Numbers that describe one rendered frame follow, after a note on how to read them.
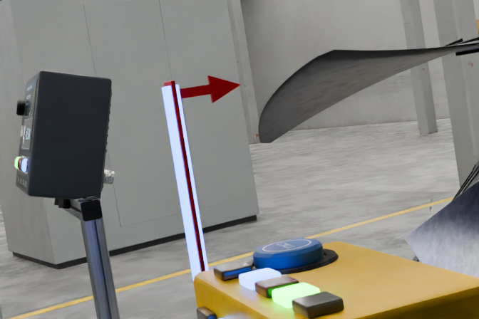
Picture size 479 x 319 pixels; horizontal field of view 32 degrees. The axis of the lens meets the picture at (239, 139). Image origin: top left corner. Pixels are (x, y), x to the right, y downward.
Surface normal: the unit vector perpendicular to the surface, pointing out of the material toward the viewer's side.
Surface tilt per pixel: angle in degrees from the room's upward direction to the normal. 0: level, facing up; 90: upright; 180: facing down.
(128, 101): 90
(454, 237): 55
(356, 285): 0
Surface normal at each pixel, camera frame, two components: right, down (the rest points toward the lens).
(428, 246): -0.56, -0.45
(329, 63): 0.21, 0.96
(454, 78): -0.85, 0.16
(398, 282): -0.15, -0.99
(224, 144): 0.51, -0.04
